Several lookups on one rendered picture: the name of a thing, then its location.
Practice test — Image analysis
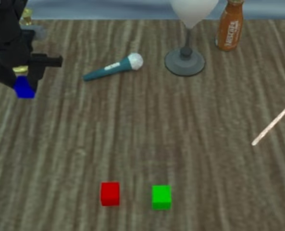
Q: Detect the blue cube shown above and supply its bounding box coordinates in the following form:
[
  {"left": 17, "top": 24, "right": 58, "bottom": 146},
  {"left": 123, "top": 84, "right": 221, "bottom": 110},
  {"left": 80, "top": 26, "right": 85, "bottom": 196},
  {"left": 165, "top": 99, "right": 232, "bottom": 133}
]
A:
[{"left": 13, "top": 75, "right": 36, "bottom": 100}]

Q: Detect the red cube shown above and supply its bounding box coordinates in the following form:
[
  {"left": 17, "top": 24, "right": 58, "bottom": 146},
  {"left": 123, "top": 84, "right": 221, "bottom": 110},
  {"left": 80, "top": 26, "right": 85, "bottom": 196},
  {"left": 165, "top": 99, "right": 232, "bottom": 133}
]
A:
[{"left": 100, "top": 181, "right": 121, "bottom": 207}]

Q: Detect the green cube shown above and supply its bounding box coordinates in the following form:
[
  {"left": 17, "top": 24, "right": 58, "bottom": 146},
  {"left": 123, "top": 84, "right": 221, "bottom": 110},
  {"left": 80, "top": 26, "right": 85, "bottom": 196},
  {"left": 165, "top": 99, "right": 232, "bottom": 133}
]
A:
[{"left": 151, "top": 184, "right": 172, "bottom": 210}]

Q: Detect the gold metallic object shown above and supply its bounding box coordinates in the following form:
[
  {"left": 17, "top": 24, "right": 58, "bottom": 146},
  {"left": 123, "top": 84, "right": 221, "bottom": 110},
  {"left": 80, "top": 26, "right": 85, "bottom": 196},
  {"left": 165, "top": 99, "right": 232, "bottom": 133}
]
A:
[{"left": 12, "top": 8, "right": 35, "bottom": 73}]

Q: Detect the teal microphone with white head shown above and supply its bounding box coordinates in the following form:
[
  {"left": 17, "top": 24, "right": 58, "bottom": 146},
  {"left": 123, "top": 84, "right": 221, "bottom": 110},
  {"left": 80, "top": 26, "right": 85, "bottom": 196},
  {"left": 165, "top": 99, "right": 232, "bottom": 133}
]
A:
[{"left": 82, "top": 52, "right": 144, "bottom": 82}]

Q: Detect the white lamp with grey base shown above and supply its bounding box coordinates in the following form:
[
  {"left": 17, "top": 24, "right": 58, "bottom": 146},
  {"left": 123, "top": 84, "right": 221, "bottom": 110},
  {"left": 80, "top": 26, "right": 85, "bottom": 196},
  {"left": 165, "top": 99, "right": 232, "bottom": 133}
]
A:
[{"left": 164, "top": 0, "right": 220, "bottom": 77}]

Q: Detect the orange bottle with label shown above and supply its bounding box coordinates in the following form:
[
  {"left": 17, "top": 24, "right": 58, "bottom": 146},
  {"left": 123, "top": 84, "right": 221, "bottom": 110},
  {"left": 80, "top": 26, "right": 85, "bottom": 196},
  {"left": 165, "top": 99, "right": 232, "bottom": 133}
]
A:
[{"left": 215, "top": 0, "right": 244, "bottom": 51}]

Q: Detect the thin pale stick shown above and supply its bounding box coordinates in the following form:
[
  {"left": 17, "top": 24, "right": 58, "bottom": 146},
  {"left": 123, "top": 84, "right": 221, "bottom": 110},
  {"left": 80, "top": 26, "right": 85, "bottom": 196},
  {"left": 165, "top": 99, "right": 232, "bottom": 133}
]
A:
[{"left": 251, "top": 97, "right": 285, "bottom": 146}]

